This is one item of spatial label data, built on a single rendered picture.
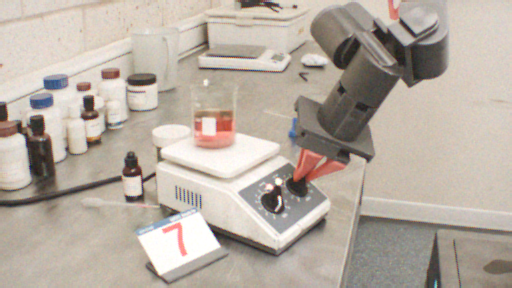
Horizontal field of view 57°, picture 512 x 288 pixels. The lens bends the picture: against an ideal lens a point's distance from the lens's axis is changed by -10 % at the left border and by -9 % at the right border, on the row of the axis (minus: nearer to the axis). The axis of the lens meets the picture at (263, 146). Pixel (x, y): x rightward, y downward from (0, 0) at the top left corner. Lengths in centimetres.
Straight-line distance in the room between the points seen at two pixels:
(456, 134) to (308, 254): 161
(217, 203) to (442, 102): 160
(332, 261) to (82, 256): 30
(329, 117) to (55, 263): 36
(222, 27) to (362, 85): 124
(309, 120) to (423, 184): 168
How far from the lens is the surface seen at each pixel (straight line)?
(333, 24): 60
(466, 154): 222
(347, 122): 58
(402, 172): 223
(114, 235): 67
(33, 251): 66
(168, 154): 67
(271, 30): 172
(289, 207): 64
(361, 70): 56
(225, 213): 63
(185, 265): 59
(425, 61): 59
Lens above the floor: 109
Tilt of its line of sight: 21 degrees down
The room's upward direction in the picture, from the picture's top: 1 degrees clockwise
